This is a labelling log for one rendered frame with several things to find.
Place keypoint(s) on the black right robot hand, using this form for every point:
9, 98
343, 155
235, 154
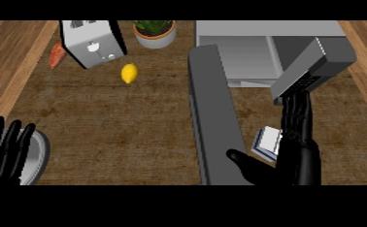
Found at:
296, 159

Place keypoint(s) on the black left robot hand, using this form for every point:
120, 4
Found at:
10, 155

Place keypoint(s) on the white milk carton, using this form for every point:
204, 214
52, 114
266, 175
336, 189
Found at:
268, 143

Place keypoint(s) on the dark grey microwave door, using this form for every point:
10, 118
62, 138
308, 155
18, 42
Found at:
212, 117

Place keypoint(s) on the grey microwave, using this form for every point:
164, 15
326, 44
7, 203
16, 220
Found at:
281, 56

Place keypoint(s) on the grey round plate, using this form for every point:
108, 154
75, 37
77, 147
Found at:
35, 158

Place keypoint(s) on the yellow lemon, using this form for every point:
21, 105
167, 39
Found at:
129, 73

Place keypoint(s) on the silver toaster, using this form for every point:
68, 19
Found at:
93, 43

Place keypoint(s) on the potted green plant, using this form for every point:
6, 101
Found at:
154, 33

